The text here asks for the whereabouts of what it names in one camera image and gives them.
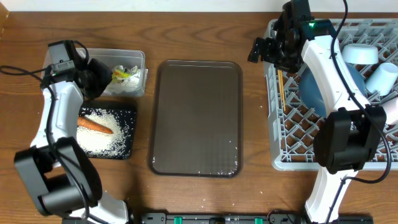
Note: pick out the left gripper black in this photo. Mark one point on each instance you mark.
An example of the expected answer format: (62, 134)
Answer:
(106, 75)

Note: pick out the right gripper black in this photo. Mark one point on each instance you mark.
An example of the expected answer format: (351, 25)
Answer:
(268, 44)

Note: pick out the silver foil wrapper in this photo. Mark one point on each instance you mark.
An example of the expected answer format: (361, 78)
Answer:
(123, 74)

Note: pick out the white paper napkin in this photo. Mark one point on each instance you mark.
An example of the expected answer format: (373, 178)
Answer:
(119, 85)

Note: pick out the orange carrot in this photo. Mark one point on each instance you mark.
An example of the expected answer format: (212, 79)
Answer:
(86, 123)

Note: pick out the large blue plate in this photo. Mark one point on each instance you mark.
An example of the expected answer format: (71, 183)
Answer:
(310, 93)

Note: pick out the small light blue bowl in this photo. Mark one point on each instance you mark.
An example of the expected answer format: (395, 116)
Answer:
(360, 54)

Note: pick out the light blue cup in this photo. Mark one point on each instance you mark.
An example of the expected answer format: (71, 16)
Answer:
(383, 79)

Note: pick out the white pink cup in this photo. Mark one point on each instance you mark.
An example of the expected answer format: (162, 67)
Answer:
(391, 110)

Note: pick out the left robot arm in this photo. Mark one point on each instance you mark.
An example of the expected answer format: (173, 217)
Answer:
(56, 172)

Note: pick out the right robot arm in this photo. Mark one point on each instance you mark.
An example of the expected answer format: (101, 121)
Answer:
(353, 127)

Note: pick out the black waste tray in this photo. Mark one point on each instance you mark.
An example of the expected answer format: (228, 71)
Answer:
(127, 115)

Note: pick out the grey dishwasher rack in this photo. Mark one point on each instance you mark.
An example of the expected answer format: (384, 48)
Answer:
(291, 132)

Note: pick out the clear plastic bin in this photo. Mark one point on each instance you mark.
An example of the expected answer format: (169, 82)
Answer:
(126, 58)

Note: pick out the pile of white rice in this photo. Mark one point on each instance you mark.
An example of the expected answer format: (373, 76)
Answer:
(97, 144)

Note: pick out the dark brown serving tray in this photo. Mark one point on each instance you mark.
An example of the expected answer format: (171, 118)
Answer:
(197, 125)

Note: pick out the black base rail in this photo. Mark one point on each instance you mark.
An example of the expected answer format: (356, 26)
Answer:
(273, 218)

